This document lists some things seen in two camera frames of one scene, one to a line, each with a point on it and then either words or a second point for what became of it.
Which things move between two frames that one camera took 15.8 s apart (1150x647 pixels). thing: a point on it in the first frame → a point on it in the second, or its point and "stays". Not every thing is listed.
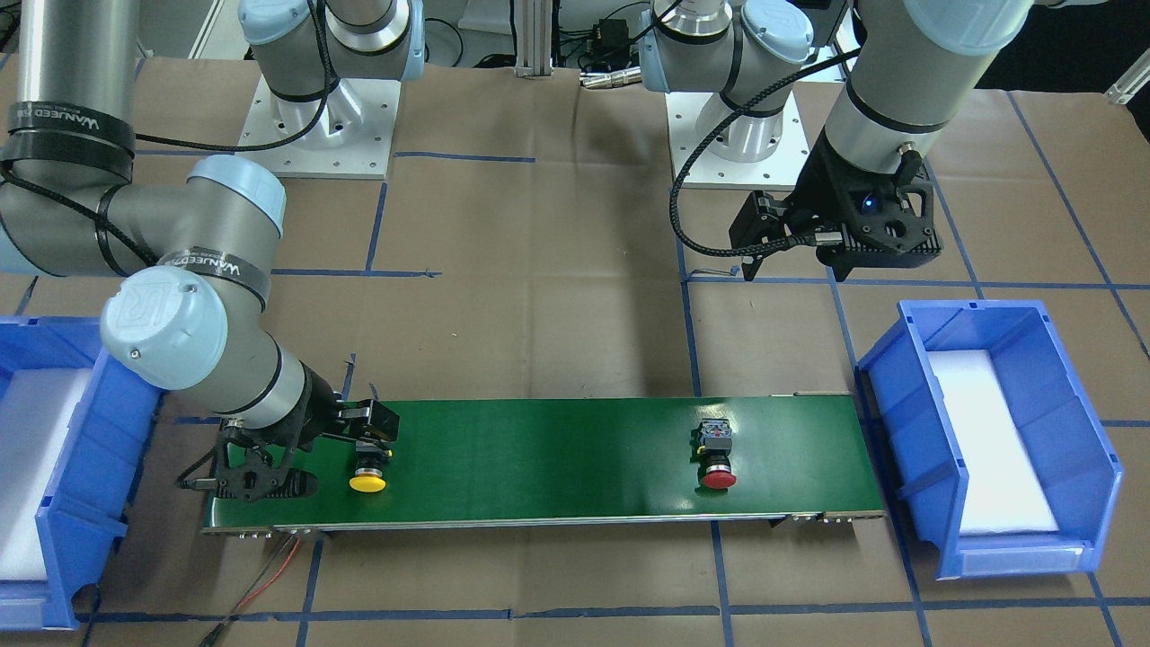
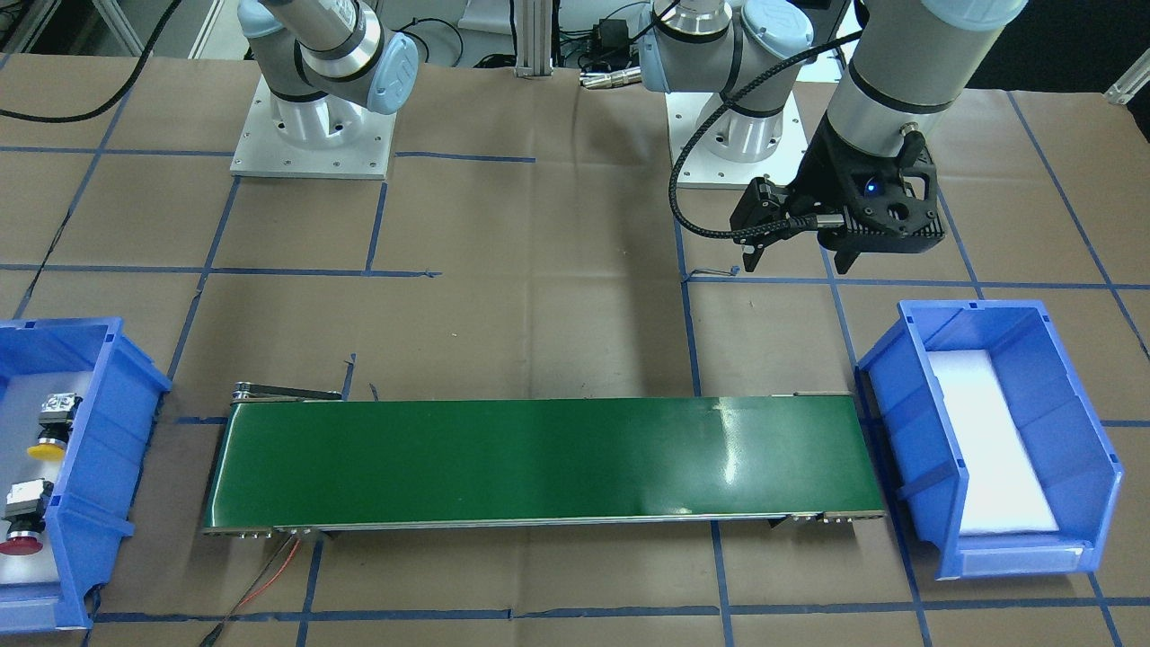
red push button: x=711 y=447 → x=25 y=509
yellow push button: x=368 y=474 → x=55 y=420
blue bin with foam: x=75 y=422 stays
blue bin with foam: x=1002 y=455 stays
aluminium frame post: x=534 y=39 stays
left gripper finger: x=758 y=220 stays
